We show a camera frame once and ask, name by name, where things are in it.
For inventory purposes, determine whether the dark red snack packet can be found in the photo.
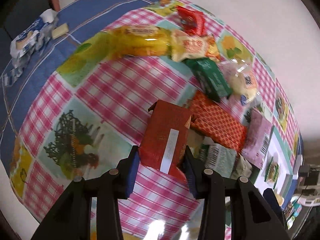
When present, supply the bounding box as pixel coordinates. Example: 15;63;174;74
139;100;192;181

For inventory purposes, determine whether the light green barcode packet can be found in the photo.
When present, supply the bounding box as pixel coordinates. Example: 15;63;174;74
198;143;253;179

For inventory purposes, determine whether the orange patterned snack packet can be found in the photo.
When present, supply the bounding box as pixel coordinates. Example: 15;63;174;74
189;90;247;154

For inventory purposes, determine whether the pink checkered plastic tablecloth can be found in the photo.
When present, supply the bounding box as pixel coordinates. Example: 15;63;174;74
10;0;299;239

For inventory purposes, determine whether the pink snack packet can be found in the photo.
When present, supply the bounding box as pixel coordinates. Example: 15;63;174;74
241;108;273;169

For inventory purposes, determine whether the green striped cookie packet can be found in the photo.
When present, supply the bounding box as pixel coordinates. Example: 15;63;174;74
264;157;279;183

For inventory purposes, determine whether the white teal-rimmed tray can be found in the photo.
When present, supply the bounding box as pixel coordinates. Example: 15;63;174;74
252;126;293;207

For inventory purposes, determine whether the green snack packet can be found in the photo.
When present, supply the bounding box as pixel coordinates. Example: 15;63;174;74
183;57;232;102

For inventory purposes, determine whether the small yellow cake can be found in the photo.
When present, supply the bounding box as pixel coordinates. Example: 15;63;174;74
274;193;284;206

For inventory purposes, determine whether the clear bag yellow bun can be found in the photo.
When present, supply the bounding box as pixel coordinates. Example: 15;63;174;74
218;60;258;106

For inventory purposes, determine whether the cluttered items pile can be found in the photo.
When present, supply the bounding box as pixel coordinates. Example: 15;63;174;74
284;195;303;230

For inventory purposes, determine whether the cream swiss roll packet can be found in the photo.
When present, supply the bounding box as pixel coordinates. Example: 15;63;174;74
170;30;220;62

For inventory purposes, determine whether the yellow bread packet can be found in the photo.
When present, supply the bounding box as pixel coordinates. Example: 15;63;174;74
107;24;171;60

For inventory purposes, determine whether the bright red candy packet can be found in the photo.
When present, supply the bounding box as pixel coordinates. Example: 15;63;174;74
176;5;206;36

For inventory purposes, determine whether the small white wafer piece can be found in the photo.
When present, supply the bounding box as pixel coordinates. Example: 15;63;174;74
52;23;69;40

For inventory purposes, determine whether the opened blue white wrapper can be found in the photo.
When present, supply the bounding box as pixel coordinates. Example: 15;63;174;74
3;9;59;87

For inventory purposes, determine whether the blue fabric cloth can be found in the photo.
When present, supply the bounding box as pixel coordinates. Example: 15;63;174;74
1;0;157;173

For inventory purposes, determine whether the black device with cable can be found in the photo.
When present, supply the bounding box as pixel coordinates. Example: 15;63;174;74
298;164;319;187

